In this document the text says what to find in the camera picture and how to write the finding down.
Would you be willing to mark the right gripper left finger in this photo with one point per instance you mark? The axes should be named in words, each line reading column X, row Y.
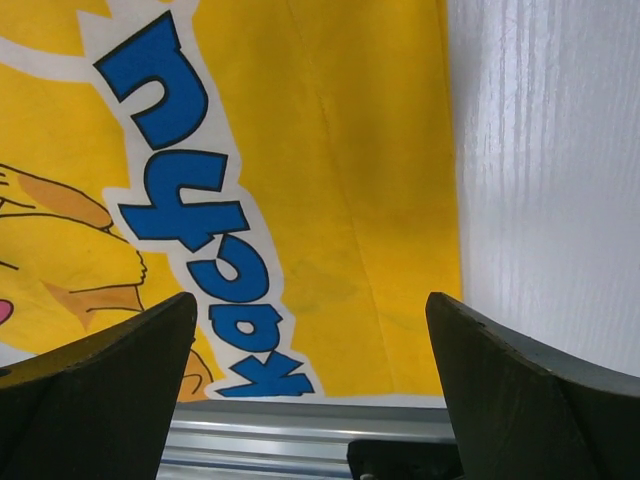
column 100, row 407

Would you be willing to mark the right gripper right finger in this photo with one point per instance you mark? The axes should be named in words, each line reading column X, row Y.
column 521, row 409

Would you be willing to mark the yellow Pikachu placemat cloth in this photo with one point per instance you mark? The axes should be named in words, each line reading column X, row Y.
column 288, row 163

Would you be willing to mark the aluminium rail frame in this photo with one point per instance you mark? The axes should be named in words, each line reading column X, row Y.
column 243, row 439

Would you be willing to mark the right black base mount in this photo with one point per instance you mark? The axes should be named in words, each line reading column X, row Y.
column 400, row 460

